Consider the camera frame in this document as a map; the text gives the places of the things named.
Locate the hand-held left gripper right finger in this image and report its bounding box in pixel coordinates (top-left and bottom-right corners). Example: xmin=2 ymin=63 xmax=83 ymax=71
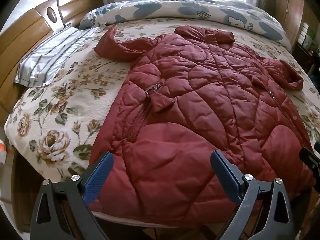
xmin=210 ymin=150 xmax=296 ymax=240

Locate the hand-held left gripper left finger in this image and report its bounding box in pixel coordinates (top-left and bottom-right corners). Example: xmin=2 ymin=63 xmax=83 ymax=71
xmin=30 ymin=151 xmax=115 ymax=240

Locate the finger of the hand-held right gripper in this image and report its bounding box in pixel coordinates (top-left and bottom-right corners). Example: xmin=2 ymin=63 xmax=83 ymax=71
xmin=299 ymin=147 xmax=320 ymax=182

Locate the red quilted jacket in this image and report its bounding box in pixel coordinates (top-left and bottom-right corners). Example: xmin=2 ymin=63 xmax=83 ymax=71
xmin=89 ymin=25 xmax=316 ymax=228

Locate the floral blanket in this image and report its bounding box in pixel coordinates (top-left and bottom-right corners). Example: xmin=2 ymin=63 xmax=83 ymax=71
xmin=4 ymin=17 xmax=320 ymax=180

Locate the dark cluttered shelf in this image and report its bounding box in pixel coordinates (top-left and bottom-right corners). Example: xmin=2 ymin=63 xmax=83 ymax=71
xmin=293 ymin=22 xmax=320 ymax=90

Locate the striped pillow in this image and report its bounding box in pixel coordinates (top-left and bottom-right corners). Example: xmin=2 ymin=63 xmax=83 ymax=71
xmin=14 ymin=26 xmax=108 ymax=88

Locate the wooden wardrobe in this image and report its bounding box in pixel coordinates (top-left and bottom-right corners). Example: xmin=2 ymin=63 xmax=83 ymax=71
xmin=255 ymin=0 xmax=316 ymax=42

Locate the wooden headboard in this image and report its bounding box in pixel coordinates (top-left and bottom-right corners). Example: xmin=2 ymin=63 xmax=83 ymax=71
xmin=0 ymin=0 xmax=105 ymax=123

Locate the blue and white printed duvet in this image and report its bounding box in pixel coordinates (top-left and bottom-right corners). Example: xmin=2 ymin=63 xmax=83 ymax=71
xmin=79 ymin=0 xmax=292 ymax=51

